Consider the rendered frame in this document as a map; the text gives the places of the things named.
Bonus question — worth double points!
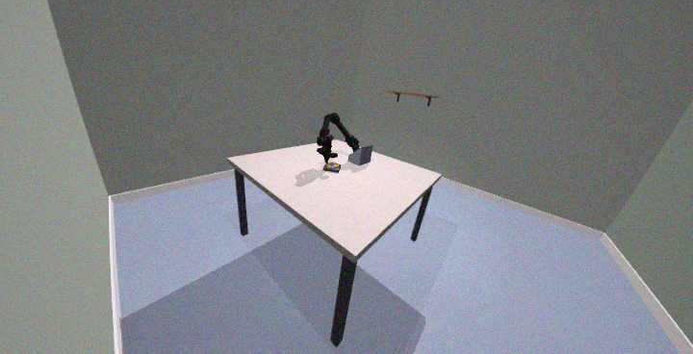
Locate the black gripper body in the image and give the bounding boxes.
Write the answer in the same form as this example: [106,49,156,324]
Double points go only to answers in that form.
[324,145,338,158]

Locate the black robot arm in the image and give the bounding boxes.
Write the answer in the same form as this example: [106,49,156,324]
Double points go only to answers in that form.
[317,113,360,155]

